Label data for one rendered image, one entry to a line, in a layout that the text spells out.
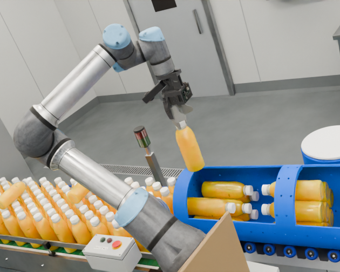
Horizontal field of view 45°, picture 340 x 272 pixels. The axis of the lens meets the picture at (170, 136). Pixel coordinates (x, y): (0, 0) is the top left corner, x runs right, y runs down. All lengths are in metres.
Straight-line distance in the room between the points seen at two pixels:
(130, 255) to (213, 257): 0.66
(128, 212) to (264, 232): 0.56
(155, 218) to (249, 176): 0.69
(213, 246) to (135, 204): 0.24
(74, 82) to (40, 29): 5.32
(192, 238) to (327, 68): 4.00
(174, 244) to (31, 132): 0.52
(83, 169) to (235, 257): 0.53
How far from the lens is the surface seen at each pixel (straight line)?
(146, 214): 1.09
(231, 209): 1.56
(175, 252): 1.08
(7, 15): 6.29
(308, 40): 4.83
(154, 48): 1.35
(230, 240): 1.08
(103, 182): 1.28
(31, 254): 2.31
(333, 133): 2.02
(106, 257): 1.66
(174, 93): 1.39
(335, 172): 1.59
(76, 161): 1.31
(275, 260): 1.60
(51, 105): 1.23
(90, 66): 1.23
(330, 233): 1.41
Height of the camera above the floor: 2.05
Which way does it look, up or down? 25 degrees down
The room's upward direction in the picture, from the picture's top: 21 degrees counter-clockwise
